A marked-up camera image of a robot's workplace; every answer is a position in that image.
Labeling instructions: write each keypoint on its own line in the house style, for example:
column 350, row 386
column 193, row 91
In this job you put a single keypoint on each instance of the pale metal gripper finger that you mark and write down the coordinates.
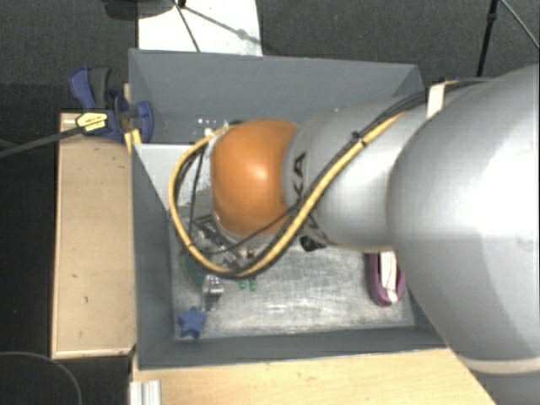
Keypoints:
column 208, row 300
column 217, row 286

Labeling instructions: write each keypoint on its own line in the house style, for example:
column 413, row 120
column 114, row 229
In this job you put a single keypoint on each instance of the blue star-shaped toy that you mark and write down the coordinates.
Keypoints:
column 190, row 322

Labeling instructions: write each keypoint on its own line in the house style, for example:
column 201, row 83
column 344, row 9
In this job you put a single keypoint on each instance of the dark green round disc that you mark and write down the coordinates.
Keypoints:
column 192, row 273

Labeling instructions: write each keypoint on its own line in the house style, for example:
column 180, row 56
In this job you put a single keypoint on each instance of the grey metal bin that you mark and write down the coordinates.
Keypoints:
column 295, row 306

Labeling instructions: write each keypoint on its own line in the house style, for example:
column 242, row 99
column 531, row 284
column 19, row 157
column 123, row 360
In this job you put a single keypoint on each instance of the pale wood flat board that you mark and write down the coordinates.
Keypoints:
column 95, row 234

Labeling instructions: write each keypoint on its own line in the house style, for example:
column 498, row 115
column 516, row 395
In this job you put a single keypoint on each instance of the purple and white shoe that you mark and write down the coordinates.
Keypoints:
column 381, row 287

